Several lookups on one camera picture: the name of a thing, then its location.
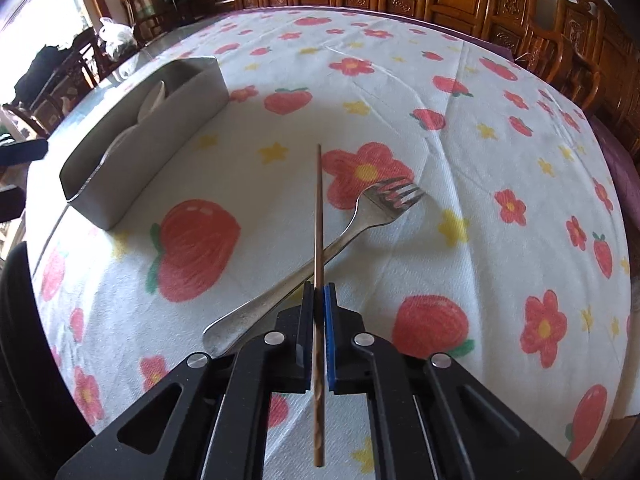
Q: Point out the white plastic bag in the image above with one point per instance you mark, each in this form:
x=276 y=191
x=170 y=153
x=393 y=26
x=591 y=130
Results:
x=118 y=39

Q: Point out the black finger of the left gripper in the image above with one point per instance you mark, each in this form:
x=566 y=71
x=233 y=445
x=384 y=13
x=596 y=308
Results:
x=19 y=153

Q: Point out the carved wooden armchair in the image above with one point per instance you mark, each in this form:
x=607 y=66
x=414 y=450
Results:
x=589 y=56

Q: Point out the dark brown chopstick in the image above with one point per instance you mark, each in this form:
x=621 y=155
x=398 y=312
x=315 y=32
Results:
x=318 y=359

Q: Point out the purple seat cushion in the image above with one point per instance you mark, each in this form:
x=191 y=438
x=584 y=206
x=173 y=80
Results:
x=622 y=169

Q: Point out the floral strawberry tablecloth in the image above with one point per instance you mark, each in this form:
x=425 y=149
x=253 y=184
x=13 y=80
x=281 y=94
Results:
x=515 y=260

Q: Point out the large cream plastic ladle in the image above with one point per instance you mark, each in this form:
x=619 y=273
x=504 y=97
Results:
x=155 y=98

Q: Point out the grey metal utensil box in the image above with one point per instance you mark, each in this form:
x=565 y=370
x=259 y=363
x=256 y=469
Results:
x=102 y=193

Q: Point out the stainless steel fork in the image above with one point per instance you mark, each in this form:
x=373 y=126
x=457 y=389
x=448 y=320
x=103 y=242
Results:
x=379 y=204

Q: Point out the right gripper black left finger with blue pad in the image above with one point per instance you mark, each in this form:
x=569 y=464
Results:
x=243 y=385

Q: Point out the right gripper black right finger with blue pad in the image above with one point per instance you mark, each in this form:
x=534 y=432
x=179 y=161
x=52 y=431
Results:
x=362 y=363

